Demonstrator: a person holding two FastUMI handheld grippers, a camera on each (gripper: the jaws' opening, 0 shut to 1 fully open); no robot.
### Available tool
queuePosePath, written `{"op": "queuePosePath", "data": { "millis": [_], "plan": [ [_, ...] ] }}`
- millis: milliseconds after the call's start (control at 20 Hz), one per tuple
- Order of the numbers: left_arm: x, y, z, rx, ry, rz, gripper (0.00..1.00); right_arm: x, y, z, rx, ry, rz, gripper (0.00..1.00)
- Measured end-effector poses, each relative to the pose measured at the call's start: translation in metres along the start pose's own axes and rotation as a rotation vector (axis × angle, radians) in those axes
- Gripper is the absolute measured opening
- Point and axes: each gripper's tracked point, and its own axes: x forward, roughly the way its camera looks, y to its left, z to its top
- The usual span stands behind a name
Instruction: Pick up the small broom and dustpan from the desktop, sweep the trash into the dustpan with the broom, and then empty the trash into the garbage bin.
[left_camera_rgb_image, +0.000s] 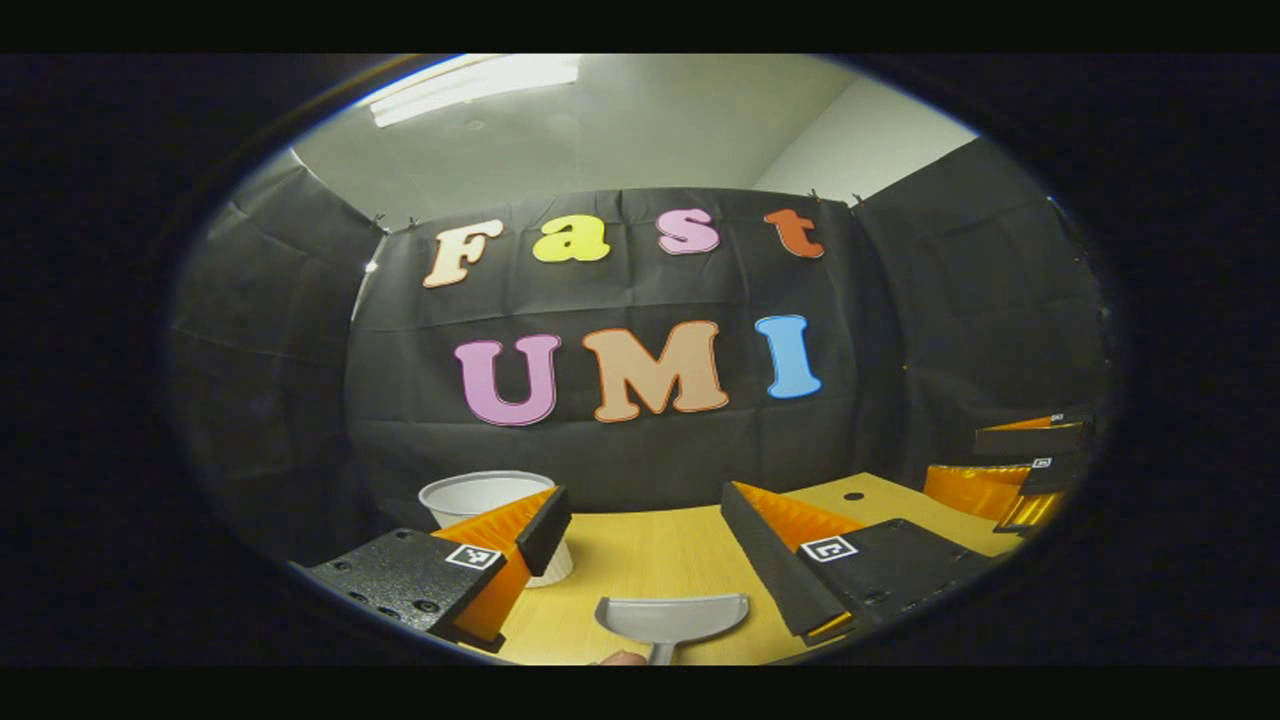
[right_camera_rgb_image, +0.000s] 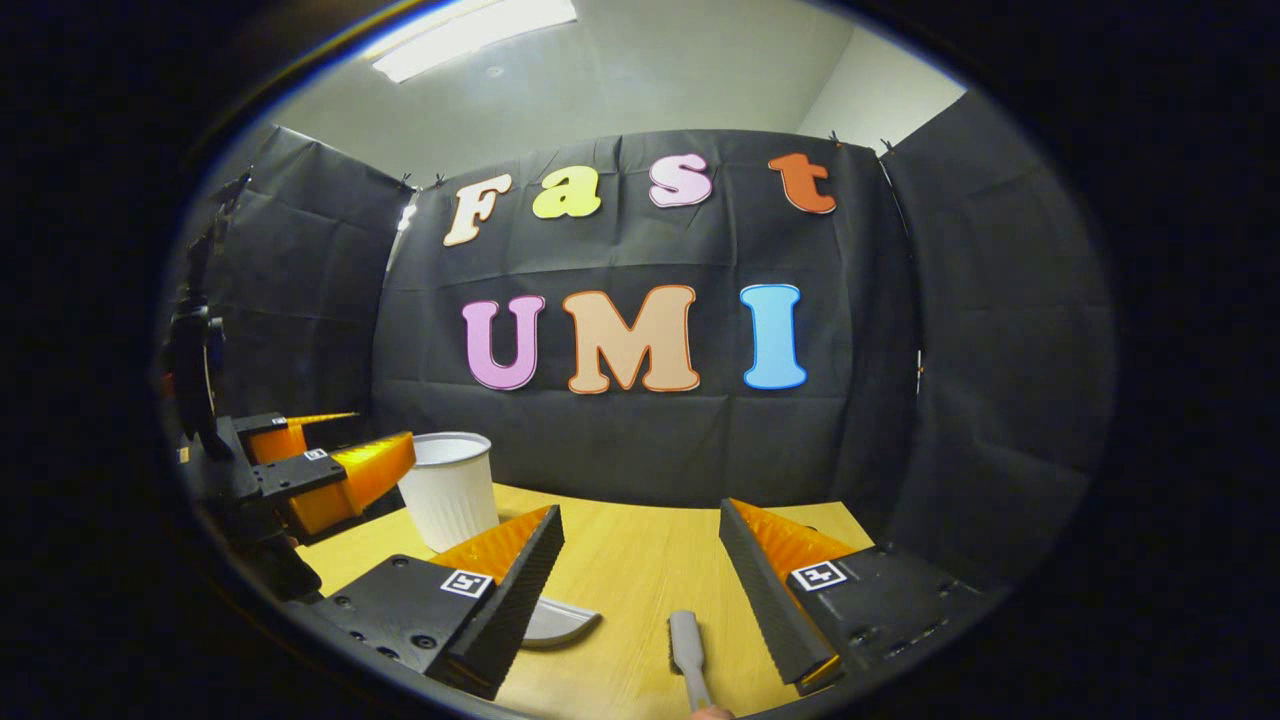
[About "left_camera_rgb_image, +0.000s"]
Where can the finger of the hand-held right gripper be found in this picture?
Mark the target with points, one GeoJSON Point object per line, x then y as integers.
{"type": "Point", "coordinates": [970, 490]}
{"type": "Point", "coordinates": [1030, 440]}

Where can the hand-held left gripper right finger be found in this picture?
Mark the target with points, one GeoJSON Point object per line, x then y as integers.
{"type": "Point", "coordinates": [765, 560]}

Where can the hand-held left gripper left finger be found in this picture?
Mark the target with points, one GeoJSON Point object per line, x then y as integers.
{"type": "Point", "coordinates": [548, 530]}

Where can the white ribbed garbage bin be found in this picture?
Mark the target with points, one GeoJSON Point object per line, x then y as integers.
{"type": "Point", "coordinates": [480, 495]}

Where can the grey dustpan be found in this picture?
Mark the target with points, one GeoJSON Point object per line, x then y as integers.
{"type": "Point", "coordinates": [670, 615]}

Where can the wooden desktop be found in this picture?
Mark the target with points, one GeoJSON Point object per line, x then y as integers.
{"type": "Point", "coordinates": [650, 560]}

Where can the black backdrop cloth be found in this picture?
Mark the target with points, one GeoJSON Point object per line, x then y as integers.
{"type": "Point", "coordinates": [650, 460]}

